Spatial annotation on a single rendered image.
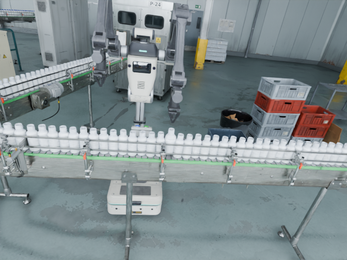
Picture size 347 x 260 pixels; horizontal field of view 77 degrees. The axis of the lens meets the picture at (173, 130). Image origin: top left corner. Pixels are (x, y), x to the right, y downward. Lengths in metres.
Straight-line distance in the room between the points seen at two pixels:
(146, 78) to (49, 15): 5.39
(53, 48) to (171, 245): 6.03
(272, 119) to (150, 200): 2.34
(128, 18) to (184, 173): 4.05
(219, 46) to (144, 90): 9.10
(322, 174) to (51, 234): 2.25
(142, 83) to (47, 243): 1.56
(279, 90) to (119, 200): 2.62
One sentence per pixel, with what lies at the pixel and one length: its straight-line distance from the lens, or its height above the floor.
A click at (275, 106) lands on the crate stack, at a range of 3.64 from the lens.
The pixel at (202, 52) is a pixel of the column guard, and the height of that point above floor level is 0.62.
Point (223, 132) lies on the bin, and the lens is 2.07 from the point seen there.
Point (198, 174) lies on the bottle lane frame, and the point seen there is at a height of 0.90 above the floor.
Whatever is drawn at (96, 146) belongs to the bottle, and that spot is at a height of 1.06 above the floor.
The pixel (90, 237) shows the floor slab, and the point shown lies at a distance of 2.29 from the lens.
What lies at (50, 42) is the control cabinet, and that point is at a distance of 7.12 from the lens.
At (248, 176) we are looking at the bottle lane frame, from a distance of 1.63.
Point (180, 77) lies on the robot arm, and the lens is 1.22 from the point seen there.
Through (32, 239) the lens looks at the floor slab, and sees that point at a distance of 2.41.
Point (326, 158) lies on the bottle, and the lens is 1.88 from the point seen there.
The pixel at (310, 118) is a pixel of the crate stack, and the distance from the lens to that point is 4.21.
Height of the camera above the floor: 1.83
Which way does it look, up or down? 28 degrees down
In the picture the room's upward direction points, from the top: 7 degrees clockwise
